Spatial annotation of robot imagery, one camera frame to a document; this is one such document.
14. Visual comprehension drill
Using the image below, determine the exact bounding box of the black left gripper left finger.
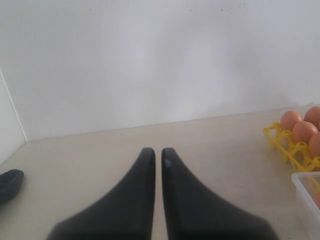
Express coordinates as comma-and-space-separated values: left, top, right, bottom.
47, 147, 156, 240

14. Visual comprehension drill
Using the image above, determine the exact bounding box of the clear plastic bin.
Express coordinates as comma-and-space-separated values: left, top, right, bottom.
291, 171, 320, 240

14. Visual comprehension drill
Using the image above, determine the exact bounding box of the brown egg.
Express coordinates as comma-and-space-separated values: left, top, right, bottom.
312, 192, 320, 208
308, 132, 320, 159
279, 110, 303, 131
292, 121, 319, 144
304, 106, 320, 127

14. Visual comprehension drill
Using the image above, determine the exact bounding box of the yellow plastic egg tray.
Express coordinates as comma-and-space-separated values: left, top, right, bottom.
263, 122, 320, 173

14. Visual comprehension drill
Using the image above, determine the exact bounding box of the dark object at left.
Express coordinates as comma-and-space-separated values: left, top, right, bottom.
0, 169, 24, 205

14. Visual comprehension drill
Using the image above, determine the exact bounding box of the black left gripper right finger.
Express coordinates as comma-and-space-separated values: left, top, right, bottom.
161, 147, 278, 240

